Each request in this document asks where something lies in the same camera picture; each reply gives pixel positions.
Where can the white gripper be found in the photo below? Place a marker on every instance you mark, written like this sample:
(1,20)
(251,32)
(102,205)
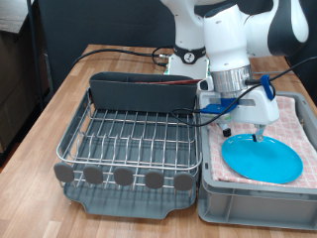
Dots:
(257,110)

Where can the blue plate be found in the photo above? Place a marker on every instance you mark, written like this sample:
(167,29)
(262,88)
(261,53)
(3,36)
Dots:
(264,162)

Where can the brown wooden spoon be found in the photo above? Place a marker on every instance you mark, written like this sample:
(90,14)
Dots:
(171,81)

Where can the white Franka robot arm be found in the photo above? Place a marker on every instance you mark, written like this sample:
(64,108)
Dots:
(224,39)

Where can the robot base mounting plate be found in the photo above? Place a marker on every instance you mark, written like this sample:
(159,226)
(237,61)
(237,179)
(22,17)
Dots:
(167,68)

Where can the grey dish drying rack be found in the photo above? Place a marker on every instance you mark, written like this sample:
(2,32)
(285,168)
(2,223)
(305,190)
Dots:
(132,205)

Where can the pink checked cloth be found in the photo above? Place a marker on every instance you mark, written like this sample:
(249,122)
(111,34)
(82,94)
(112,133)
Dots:
(297,132)

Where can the grey plastic crate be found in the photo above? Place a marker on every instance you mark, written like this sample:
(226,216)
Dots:
(257,208)

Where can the dark grey cutlery holder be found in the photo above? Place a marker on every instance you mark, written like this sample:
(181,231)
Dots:
(142,97)

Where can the dark blue partition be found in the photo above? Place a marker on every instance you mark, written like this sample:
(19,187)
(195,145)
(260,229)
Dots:
(99,23)

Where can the black metal pole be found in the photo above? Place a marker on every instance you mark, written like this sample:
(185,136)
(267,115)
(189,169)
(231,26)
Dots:
(34,49)

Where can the brown cabinet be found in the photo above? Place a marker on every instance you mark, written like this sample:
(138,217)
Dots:
(16,99)

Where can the grey shelf top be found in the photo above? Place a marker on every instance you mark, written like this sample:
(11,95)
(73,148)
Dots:
(13,16)

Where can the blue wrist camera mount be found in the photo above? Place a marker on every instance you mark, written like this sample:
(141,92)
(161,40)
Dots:
(218,107)

